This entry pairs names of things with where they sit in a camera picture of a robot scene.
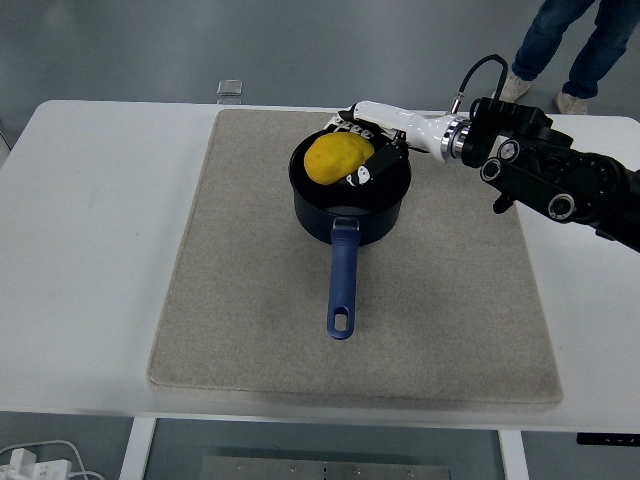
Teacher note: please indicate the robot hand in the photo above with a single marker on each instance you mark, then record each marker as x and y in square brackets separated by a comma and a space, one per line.
[410, 127]

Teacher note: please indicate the yellow potato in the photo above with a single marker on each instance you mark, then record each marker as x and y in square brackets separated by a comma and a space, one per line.
[332, 157]

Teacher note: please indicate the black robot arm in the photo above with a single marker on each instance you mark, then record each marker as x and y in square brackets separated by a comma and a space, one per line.
[550, 165]

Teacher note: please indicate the person's legs with pale shoes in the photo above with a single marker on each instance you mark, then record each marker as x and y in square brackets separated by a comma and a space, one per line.
[545, 40]

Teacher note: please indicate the silver floor socket plate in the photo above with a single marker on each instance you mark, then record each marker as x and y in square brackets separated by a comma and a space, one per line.
[230, 87]

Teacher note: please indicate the beige felt mat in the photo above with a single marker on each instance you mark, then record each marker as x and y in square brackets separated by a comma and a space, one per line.
[250, 300]

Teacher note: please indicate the white table leg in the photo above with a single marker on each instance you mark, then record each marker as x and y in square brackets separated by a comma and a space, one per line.
[137, 450]
[514, 455]

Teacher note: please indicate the black table control panel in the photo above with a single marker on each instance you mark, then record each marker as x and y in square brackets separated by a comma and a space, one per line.
[607, 439]

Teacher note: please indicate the white power strip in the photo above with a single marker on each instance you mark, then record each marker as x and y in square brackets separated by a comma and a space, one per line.
[30, 467]

